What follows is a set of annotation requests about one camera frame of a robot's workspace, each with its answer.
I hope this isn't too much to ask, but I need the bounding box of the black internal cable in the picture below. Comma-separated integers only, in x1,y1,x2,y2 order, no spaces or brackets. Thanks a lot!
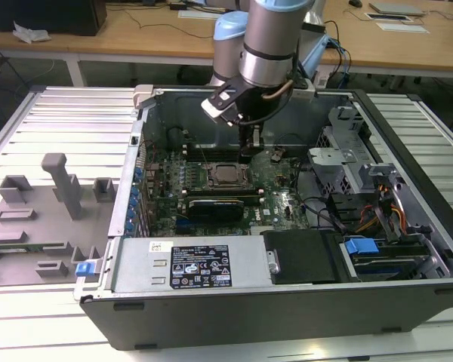
297,195,348,231

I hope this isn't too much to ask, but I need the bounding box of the green motherboard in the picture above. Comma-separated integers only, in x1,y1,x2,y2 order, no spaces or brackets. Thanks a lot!
146,146,314,238

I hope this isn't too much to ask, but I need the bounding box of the orange yellow wire bundle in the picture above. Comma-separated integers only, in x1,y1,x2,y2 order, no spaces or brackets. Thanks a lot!
356,184,407,235

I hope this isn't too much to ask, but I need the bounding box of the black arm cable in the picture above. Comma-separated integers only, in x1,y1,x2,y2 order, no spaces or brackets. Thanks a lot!
230,56,301,127

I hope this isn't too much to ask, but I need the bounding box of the grey flat laptop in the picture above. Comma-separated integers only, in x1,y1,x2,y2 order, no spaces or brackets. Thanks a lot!
368,2,426,17

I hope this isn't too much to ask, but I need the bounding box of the metal drive cage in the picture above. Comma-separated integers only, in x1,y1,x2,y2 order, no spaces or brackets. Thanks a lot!
307,105,397,193

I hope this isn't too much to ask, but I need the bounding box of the metal socket cover frame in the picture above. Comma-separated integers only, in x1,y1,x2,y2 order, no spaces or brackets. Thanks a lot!
205,161,256,189

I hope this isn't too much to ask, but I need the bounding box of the green RAM stick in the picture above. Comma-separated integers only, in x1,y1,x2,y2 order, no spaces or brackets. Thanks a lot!
0,244,45,254

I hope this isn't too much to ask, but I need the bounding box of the thin wire locking lever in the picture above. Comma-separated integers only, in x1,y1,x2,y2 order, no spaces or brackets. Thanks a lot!
195,140,209,166

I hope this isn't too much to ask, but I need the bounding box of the black graphics card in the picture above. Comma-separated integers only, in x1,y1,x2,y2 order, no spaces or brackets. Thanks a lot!
188,198,246,223

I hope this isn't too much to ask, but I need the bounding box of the black RAM slots bank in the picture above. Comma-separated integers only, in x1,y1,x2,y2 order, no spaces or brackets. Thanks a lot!
180,187,266,205
183,142,242,162

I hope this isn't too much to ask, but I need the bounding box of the white framed black plate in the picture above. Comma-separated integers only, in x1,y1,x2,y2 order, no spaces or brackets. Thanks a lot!
365,12,408,22

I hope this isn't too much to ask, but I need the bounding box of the silver square CPU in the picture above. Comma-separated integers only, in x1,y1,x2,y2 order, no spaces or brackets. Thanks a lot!
214,165,245,186

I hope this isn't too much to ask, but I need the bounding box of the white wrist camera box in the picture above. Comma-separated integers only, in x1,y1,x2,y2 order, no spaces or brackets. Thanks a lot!
201,84,238,122

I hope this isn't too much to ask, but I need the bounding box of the crumpled white paper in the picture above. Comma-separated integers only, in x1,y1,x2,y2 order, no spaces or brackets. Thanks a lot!
13,20,52,44

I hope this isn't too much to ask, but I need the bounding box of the grey parts rack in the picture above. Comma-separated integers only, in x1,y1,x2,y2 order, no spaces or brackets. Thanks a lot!
0,152,118,287

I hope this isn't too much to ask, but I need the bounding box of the black box on desk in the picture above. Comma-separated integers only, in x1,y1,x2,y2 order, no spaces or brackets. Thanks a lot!
0,0,109,37

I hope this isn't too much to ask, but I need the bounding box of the CPU socket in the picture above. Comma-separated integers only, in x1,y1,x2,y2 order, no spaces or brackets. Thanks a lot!
203,161,257,190

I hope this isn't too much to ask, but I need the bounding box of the blue disk carrier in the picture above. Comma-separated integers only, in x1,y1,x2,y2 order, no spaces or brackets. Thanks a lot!
345,237,381,261

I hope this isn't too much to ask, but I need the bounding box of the white desk leg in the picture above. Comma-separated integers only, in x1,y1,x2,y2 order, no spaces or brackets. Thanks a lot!
66,60,88,87

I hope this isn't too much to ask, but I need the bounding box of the black plastic shroud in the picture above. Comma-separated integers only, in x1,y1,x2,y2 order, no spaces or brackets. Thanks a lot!
262,229,343,286

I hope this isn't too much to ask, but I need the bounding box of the black open PC case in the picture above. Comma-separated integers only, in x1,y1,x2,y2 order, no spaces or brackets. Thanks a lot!
73,84,453,350

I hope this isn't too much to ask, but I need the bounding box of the grey power supply unit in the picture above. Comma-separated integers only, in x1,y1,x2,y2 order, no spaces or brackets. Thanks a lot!
111,237,275,293

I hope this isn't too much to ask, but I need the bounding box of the white paper sheet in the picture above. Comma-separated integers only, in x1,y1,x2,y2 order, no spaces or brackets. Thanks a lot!
177,9,217,20

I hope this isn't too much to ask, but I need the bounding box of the black hard disk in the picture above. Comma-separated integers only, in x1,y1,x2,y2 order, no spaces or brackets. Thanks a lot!
349,252,427,282

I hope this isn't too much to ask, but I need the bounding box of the wooden desk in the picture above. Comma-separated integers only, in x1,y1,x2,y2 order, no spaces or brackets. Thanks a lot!
0,0,453,80

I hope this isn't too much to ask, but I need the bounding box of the blue cable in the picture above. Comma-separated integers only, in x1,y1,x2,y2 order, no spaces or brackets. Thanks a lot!
334,37,352,90

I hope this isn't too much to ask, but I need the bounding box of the white flat sheet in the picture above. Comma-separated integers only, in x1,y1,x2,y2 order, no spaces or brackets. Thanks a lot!
376,21,430,34

